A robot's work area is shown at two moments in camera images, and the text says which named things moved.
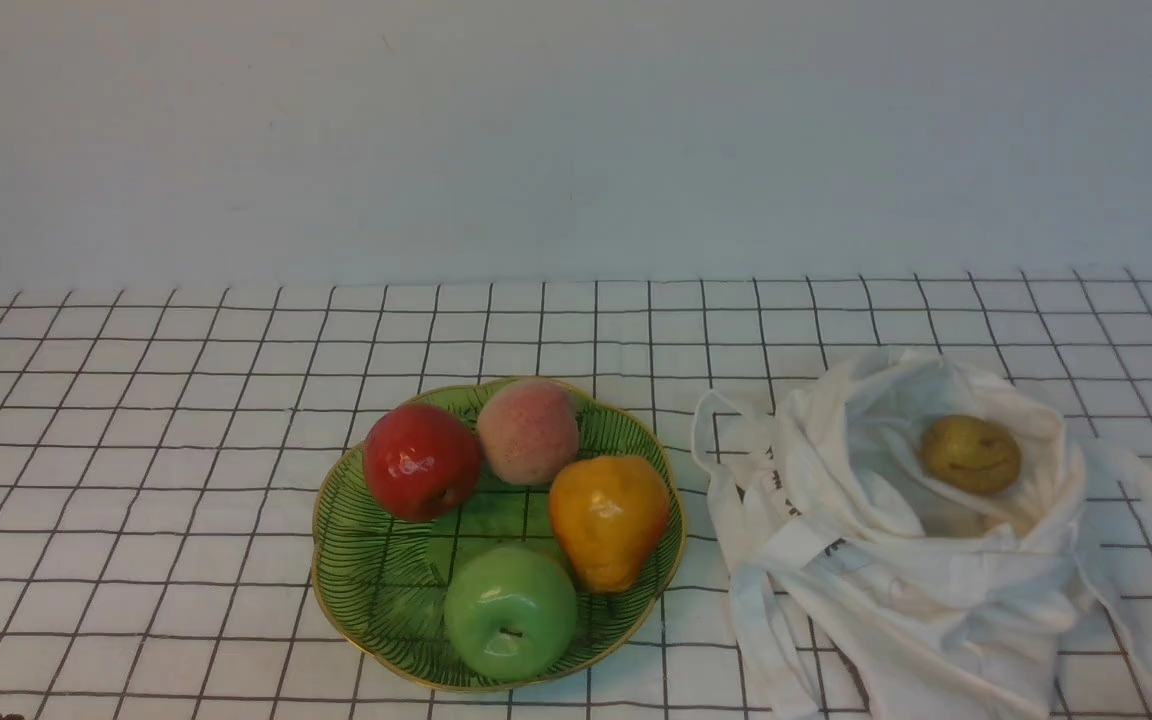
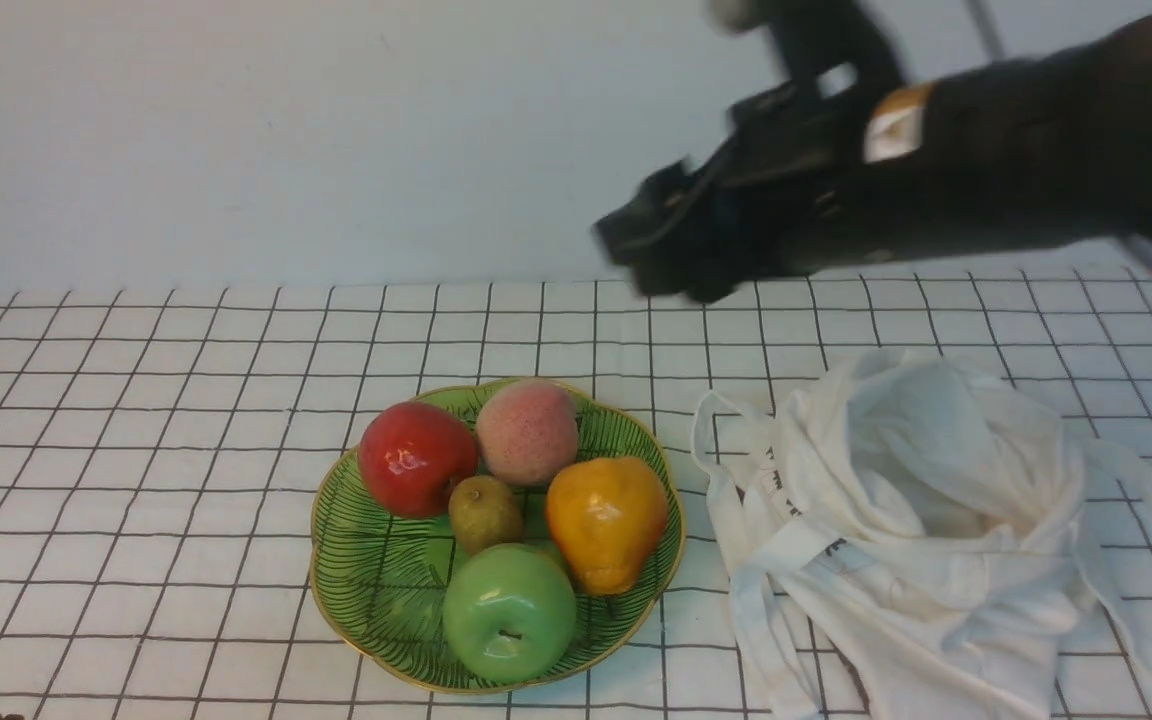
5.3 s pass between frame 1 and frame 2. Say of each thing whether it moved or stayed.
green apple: stayed
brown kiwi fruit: moved
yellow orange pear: stayed
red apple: stayed
